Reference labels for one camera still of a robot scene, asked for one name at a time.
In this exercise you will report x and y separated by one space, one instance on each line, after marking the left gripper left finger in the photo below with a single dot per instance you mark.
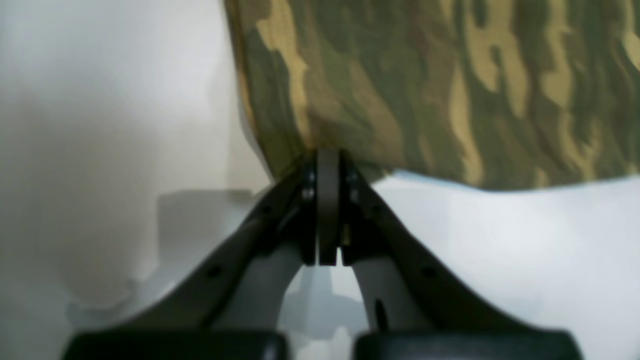
228 307

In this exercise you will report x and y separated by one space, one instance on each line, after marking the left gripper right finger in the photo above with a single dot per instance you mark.
416 307

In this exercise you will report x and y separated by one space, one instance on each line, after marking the camouflage t-shirt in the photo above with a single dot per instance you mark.
499 95

